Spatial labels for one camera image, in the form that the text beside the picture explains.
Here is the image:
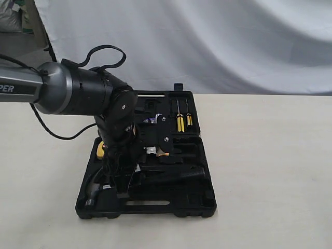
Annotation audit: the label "short yellow black screwdriver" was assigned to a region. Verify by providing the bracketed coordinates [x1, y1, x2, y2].
[186, 99, 193, 127]

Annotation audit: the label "black electrical tape roll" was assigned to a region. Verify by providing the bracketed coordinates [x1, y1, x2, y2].
[143, 118, 156, 124]

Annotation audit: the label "black plastic tool case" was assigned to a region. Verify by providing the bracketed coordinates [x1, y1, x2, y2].
[75, 83, 217, 219]

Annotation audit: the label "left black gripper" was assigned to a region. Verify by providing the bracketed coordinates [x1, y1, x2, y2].
[100, 121, 146, 208]

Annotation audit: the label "yellow tape measure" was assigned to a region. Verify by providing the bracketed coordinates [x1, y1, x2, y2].
[96, 141, 107, 160]

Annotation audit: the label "orange handled pliers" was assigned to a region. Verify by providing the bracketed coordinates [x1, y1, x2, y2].
[146, 146, 200, 164]

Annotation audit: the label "claw hammer black grip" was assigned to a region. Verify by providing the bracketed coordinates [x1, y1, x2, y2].
[85, 167, 205, 208]

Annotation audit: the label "left grey black robot arm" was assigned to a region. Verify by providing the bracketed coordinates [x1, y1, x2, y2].
[1, 59, 145, 208]

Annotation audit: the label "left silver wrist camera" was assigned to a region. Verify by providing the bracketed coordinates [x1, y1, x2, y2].
[154, 114, 173, 156]

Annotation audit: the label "white backdrop cloth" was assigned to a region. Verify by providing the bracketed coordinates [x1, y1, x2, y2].
[36, 1, 331, 95]

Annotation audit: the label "black backdrop stand pole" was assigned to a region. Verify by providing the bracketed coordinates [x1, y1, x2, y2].
[39, 18, 57, 62]

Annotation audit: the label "grey sack in background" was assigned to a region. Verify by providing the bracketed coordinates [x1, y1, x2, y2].
[1, 0, 22, 33]

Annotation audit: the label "long yellow black screwdriver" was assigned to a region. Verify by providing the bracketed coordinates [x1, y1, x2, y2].
[176, 99, 185, 132]

